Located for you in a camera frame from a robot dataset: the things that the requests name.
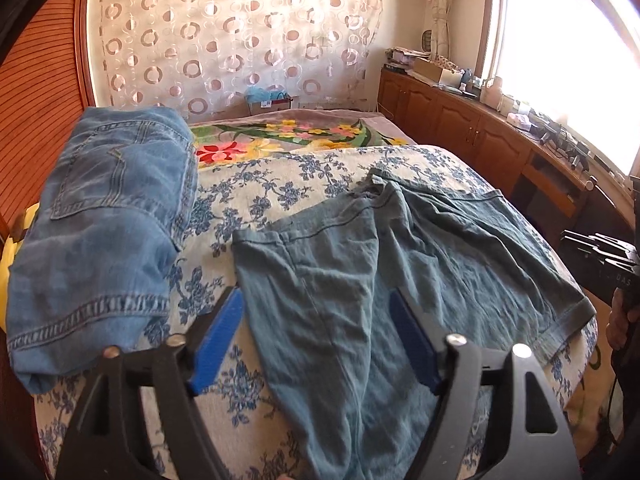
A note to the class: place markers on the person's right hand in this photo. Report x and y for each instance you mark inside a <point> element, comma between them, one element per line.
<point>620,325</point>

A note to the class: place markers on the stack of papers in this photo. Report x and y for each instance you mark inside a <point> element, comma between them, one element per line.
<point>405,56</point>

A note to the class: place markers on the beige patterned window curtain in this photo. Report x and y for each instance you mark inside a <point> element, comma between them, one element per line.
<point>450,10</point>

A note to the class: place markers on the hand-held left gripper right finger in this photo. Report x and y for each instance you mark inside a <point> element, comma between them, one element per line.
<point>412,345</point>

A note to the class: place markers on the bright window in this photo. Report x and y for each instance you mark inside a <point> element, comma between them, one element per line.
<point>565,45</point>

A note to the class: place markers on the open cardboard box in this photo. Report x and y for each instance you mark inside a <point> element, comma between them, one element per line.
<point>437,70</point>

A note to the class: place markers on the white bottle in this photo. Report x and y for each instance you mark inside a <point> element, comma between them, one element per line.
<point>492,92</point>

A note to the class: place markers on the yellow object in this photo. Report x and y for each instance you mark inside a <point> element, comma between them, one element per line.
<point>15,255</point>

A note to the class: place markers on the small cardboard box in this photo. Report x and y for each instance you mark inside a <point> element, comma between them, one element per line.
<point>275,105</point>

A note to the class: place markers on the sheer circle-pattern curtain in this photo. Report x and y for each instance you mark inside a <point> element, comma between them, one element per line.
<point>225,35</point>

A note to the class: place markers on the clutter of dark tools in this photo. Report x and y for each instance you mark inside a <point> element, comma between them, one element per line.
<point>565,142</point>

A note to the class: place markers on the colourful flower blanket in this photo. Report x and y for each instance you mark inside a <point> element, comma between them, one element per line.
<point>280,135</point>

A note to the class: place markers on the wooden cabinet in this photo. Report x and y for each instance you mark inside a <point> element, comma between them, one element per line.
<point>475,125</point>

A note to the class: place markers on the wooden headboard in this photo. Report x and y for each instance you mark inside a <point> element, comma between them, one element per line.
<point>40,100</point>

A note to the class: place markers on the teal pants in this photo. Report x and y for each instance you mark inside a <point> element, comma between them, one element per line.
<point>350,300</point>

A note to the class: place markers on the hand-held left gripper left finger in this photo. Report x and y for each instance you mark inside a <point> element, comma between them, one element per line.
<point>220,337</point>

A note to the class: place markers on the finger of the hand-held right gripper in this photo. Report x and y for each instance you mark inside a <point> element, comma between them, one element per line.
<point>595,242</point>
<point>615,261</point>

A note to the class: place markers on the blue floral bedsheet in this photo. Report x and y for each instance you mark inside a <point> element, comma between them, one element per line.
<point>280,185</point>

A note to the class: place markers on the folded blue denim jeans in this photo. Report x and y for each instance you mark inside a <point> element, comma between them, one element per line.
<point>100,240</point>

